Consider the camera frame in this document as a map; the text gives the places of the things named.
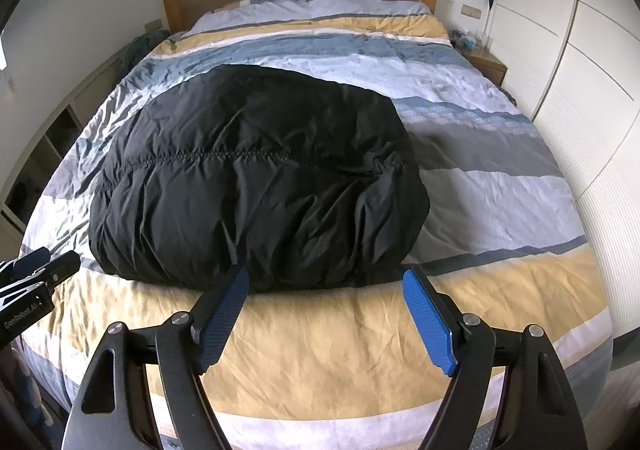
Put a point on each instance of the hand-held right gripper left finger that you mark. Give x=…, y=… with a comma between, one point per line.
x=220, y=325

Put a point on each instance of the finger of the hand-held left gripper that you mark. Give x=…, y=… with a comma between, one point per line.
x=27, y=264
x=55, y=272

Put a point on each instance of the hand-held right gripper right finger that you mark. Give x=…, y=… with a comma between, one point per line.
x=430, y=325

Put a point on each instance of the black puffer jacket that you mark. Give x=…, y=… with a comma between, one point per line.
x=250, y=180

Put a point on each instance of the blue patterned cloth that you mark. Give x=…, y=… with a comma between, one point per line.
x=30, y=395

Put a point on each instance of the bed with striped duvet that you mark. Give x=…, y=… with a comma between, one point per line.
x=490, y=210

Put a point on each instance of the white low shelf unit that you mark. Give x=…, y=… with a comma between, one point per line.
x=65, y=125

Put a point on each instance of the bright window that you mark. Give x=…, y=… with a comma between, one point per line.
x=2, y=55

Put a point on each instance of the teal crumpled cloth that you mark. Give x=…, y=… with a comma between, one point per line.
x=140, y=47

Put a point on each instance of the wooden nightstand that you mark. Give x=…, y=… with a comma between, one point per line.
x=487, y=65

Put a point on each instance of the white wardrobe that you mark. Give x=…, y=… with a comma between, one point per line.
x=580, y=80

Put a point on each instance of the small bottles on nightstand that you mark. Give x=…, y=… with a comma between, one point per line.
x=470, y=40

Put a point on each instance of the pale striped pillow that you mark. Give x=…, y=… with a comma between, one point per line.
x=350, y=10

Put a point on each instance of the beige wall socket plate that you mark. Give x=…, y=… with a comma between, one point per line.
x=153, y=24
x=471, y=11

